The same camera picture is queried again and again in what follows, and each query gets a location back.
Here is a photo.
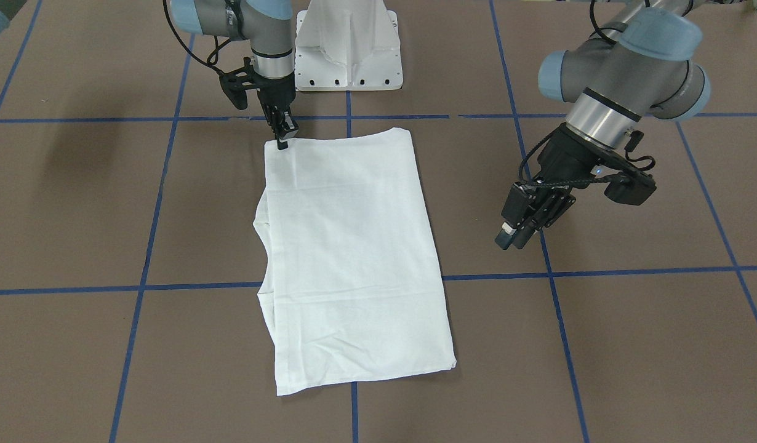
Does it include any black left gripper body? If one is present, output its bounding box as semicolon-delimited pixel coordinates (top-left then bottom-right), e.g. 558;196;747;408
518;124;618;192

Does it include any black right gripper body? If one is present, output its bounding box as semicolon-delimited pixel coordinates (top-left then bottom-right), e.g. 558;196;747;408
257;71;296;124

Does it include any white long-sleeve printed T-shirt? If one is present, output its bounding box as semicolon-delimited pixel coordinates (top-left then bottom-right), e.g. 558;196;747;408
253;128;457;396

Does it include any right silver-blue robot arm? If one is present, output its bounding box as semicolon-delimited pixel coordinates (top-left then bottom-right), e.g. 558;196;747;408
162;1;298;150

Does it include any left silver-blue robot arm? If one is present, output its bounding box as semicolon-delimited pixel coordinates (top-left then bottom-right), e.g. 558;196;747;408
495;1;711;249

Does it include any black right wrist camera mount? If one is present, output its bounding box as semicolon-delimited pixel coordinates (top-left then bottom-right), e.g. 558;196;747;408
218;57;261;111

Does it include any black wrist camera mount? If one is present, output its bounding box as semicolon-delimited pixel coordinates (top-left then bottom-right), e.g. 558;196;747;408
597;130;657;206
218;57;261;111

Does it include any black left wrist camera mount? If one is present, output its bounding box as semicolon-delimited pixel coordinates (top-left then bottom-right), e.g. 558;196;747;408
597;130;657;206

